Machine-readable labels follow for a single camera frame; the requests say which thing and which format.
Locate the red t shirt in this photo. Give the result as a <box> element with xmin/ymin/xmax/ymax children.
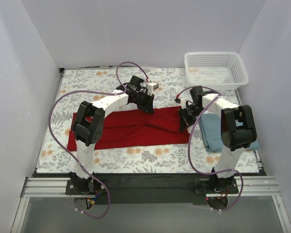
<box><xmin>66</xmin><ymin>105</ymin><xmax>196</xmax><ymax>151</ymax></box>

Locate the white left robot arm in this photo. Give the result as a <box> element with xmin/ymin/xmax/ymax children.
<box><xmin>68</xmin><ymin>75</ymin><xmax>159</xmax><ymax>194</ymax></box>

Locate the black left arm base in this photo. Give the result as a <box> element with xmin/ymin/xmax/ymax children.
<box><xmin>65</xmin><ymin>180</ymin><xmax>107</xmax><ymax>195</ymax></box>

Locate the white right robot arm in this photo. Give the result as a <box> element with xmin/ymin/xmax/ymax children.
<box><xmin>175</xmin><ymin>86</ymin><xmax>257</xmax><ymax>194</ymax></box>

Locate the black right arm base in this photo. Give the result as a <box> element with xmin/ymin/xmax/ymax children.
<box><xmin>193</xmin><ymin>175</ymin><xmax>239</xmax><ymax>194</ymax></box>

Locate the folded blue t shirt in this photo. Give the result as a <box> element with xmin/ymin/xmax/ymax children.
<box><xmin>199</xmin><ymin>113</ymin><xmax>259</xmax><ymax>153</ymax></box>

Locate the floral patterned table mat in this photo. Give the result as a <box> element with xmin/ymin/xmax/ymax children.
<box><xmin>35</xmin><ymin>67</ymin><xmax>260</xmax><ymax>174</ymax></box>

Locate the white plastic basket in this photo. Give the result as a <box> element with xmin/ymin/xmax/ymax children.
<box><xmin>184</xmin><ymin>52</ymin><xmax>249</xmax><ymax>91</ymax></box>

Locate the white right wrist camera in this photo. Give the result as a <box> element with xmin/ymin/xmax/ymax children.
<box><xmin>175</xmin><ymin>97</ymin><xmax>189</xmax><ymax>109</ymax></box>

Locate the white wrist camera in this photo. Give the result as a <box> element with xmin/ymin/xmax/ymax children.
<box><xmin>146</xmin><ymin>82</ymin><xmax>159</xmax><ymax>95</ymax></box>
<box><xmin>175</xmin><ymin>97</ymin><xmax>189</xmax><ymax>109</ymax></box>

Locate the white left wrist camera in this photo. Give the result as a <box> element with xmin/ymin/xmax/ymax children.
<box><xmin>146</xmin><ymin>82</ymin><xmax>159</xmax><ymax>95</ymax></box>

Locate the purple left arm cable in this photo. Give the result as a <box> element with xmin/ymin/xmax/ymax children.
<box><xmin>48</xmin><ymin>62</ymin><xmax>150</xmax><ymax>219</ymax></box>

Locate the aluminium mounting rail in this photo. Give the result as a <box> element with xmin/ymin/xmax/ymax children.
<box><xmin>21</xmin><ymin>176</ymin><xmax>281</xmax><ymax>197</ymax></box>

